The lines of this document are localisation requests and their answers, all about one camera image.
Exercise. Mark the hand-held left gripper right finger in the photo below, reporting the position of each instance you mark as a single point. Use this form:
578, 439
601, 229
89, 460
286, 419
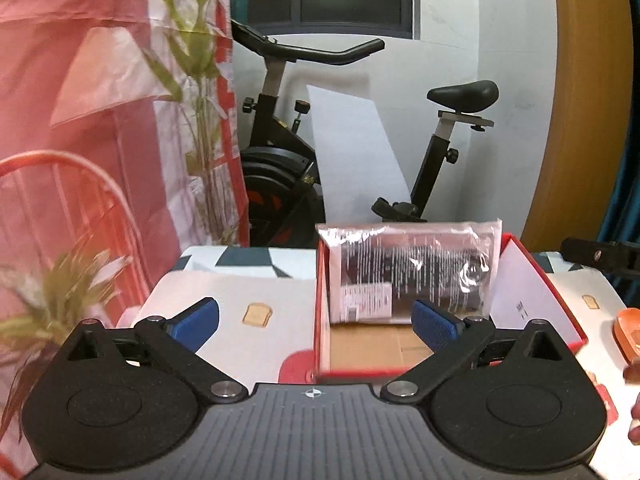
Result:
432, 325

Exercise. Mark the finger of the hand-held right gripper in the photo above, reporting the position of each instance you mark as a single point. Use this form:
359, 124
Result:
595, 255

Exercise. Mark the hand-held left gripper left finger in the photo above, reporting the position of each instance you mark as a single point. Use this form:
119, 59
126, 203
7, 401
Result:
195, 322

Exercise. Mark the strawberry print red box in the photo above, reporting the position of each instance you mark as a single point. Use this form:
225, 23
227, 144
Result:
370, 355

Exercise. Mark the person's right hand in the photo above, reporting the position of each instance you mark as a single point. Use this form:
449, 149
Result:
635, 420

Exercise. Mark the clear plastic packet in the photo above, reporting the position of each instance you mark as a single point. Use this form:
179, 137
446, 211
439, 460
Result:
400, 260

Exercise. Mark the orange object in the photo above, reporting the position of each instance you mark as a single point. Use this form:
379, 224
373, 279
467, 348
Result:
630, 332

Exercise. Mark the teal curtain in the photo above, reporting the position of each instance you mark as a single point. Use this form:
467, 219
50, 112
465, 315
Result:
625, 160

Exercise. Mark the wooden door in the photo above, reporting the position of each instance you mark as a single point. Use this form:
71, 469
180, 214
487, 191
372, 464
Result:
575, 110

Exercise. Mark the black exercise bike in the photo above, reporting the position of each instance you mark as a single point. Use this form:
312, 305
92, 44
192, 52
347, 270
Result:
280, 170

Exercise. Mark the white board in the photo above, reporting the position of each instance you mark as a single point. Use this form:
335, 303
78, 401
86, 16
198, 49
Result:
360, 160

